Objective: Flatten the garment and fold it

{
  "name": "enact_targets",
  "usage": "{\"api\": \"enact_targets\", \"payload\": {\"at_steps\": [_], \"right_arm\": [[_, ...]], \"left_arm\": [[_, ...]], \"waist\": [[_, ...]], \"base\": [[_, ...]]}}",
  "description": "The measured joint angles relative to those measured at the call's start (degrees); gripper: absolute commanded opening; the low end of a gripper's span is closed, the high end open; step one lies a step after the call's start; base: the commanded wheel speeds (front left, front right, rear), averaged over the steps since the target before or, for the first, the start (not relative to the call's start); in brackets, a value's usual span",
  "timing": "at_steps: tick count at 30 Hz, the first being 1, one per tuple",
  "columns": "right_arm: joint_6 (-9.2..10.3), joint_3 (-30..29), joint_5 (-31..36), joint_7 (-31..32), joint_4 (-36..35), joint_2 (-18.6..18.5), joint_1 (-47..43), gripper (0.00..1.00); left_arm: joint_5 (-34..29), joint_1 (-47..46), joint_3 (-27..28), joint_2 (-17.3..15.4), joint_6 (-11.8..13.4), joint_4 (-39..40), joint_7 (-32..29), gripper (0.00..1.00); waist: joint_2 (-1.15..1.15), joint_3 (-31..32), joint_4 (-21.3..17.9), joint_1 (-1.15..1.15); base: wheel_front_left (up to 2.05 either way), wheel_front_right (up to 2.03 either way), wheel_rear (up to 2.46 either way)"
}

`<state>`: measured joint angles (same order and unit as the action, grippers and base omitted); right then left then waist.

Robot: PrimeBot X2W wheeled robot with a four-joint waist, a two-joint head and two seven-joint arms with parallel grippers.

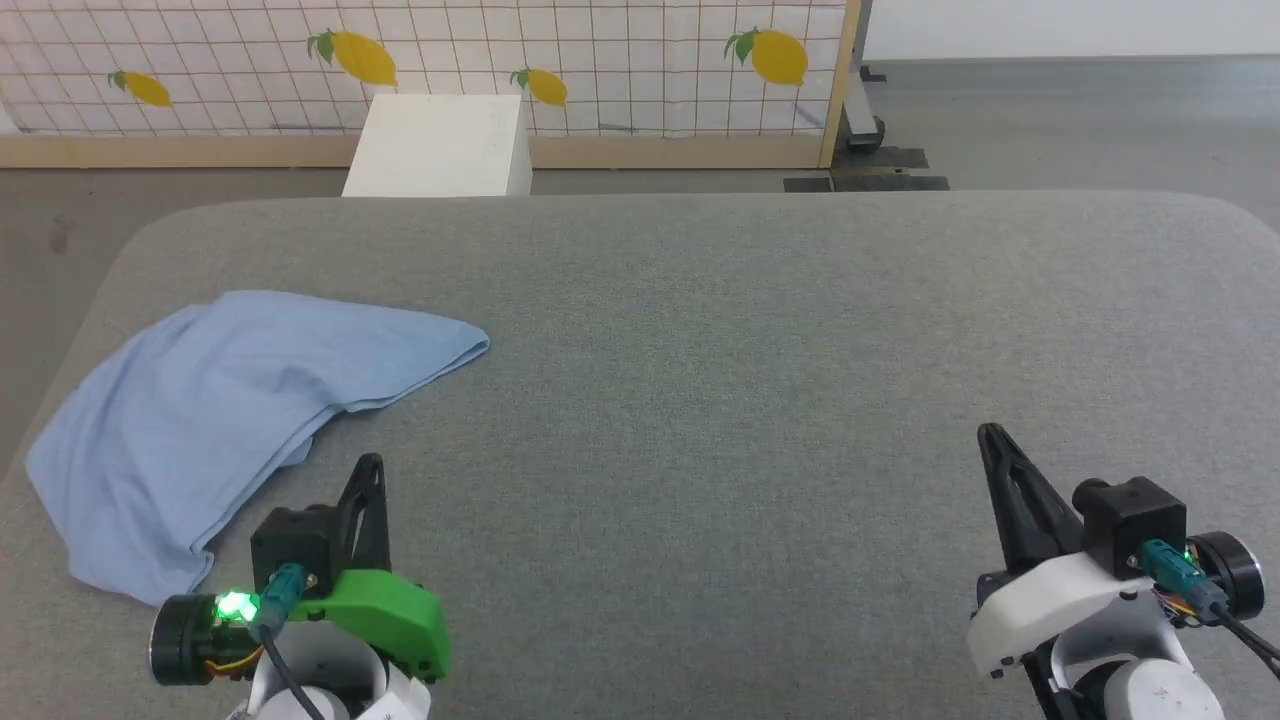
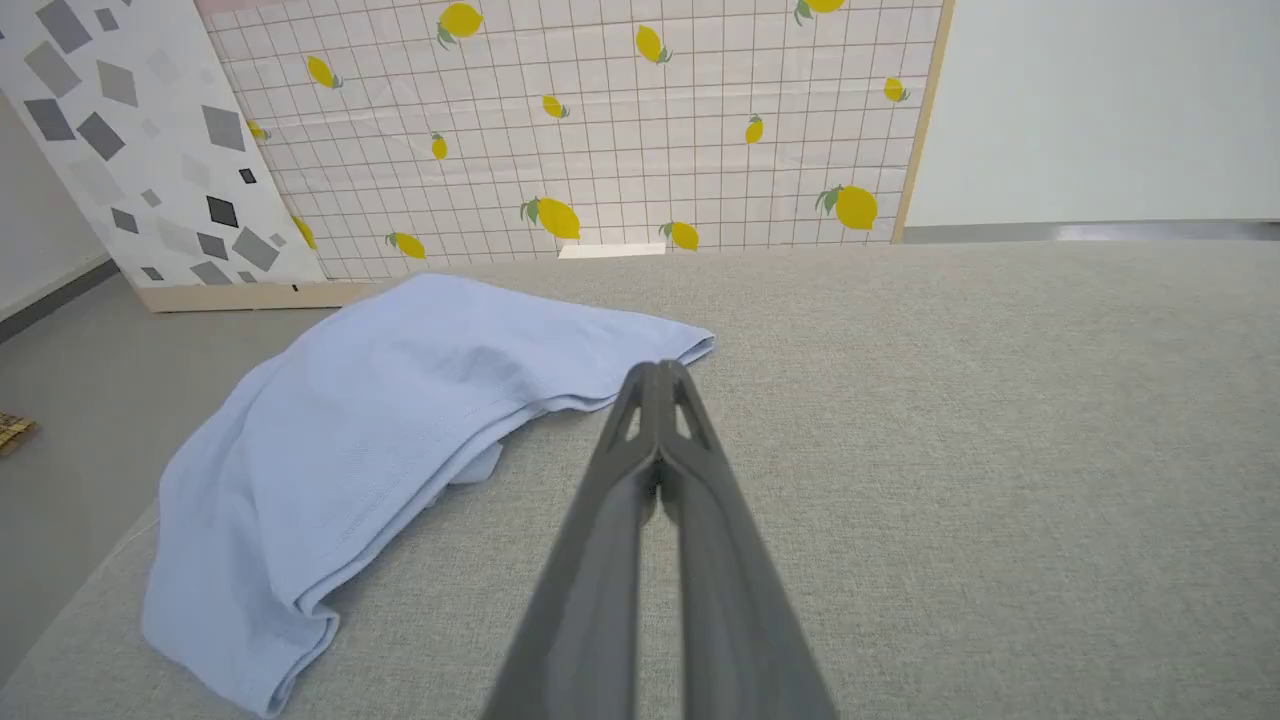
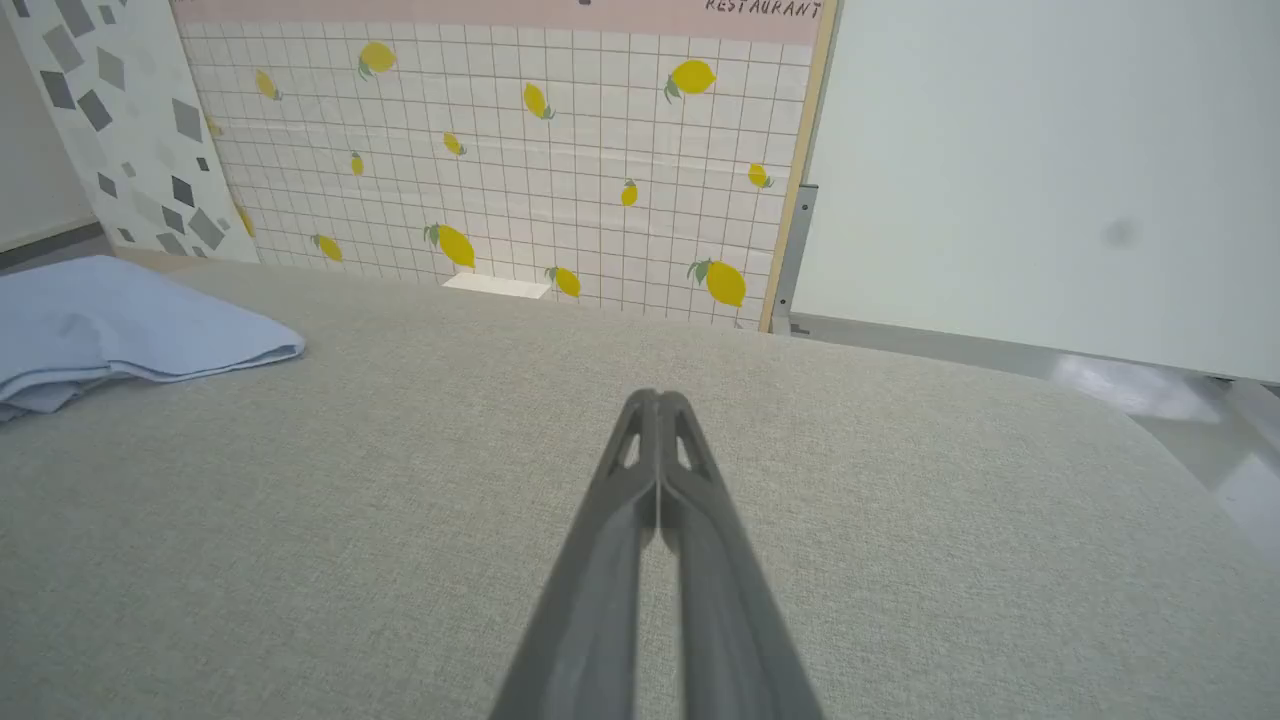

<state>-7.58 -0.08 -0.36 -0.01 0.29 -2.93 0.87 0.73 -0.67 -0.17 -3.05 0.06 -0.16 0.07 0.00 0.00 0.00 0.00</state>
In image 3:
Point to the grey metal partition bracket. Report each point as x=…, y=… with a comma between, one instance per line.
x=795, y=250

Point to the plain white partition board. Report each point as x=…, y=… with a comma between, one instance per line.
x=1000, y=170

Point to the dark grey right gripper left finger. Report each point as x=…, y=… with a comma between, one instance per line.
x=590, y=590

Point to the white terrazzo pattern panel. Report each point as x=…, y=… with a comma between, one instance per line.
x=130, y=120

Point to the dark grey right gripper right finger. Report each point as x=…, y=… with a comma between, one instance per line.
x=720, y=600

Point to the light blue and white garment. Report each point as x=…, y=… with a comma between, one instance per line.
x=110, y=325

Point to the white box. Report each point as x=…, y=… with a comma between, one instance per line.
x=497, y=286

